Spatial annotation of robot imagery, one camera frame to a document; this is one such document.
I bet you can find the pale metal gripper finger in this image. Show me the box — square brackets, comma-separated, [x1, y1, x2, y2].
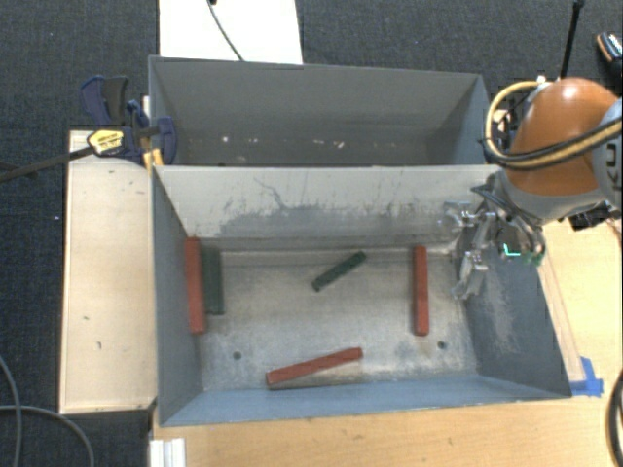
[441, 199, 481, 243]
[450, 248, 490, 304]

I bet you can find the red-brown flat block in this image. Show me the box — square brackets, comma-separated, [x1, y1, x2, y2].
[183, 236, 208, 337]
[412, 244, 432, 338]
[265, 346, 365, 391]

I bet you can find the dark green flat block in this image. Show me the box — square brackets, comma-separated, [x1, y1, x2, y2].
[311, 250, 368, 293]
[201, 245, 227, 317]

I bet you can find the grey metal bin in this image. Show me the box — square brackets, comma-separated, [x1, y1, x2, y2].
[147, 54, 573, 428]

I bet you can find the pale wood flat board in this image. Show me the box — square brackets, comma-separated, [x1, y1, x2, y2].
[58, 129, 160, 415]

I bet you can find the black cylinder on white bracket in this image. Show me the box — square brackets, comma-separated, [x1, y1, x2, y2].
[567, 204, 612, 231]

